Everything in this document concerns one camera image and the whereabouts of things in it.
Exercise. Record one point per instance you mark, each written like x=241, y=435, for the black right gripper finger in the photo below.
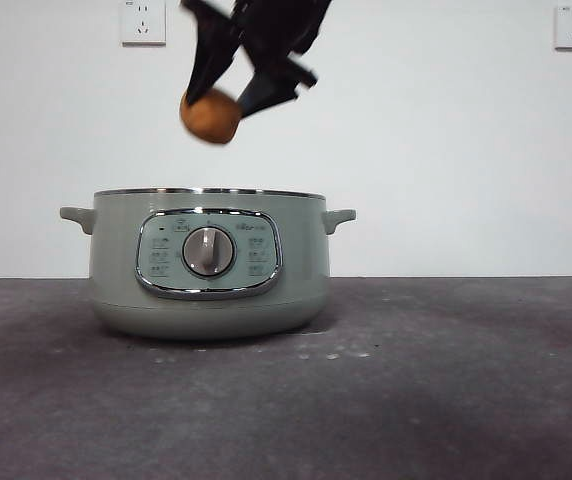
x=271, y=90
x=211, y=60

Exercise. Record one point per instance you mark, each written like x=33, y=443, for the brown potato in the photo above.
x=211, y=120

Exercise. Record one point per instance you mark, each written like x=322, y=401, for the sage green electric pot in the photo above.
x=116, y=260

